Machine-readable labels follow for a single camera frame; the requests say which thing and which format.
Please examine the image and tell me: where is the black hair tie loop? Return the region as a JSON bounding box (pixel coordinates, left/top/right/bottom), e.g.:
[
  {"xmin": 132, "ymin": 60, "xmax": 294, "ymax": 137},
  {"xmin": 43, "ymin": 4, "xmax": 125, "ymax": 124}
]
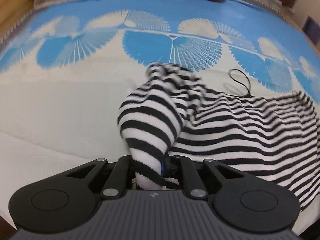
[{"xmin": 223, "ymin": 68, "xmax": 252, "ymax": 98}]

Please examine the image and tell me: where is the wooden headboard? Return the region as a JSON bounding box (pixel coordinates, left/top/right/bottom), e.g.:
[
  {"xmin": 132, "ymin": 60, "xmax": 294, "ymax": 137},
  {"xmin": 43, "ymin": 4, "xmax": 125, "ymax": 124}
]
[{"xmin": 1, "ymin": 0, "xmax": 33, "ymax": 44}]

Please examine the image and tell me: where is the purple box by wall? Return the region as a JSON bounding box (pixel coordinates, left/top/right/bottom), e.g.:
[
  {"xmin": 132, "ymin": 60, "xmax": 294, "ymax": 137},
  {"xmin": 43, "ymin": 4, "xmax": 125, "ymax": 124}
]
[{"xmin": 302, "ymin": 16, "xmax": 320, "ymax": 44}]

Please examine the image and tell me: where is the striped white small shirt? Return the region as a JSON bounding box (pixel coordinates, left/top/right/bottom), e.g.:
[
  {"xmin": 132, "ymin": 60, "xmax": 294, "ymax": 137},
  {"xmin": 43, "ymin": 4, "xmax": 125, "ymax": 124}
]
[{"xmin": 117, "ymin": 63, "xmax": 319, "ymax": 209}]

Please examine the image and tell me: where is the blue patterned bed mat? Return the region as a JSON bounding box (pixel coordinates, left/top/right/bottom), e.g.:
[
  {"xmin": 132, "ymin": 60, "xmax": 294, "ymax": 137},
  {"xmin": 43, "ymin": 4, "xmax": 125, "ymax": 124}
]
[{"xmin": 1, "ymin": 0, "xmax": 319, "ymax": 239}]

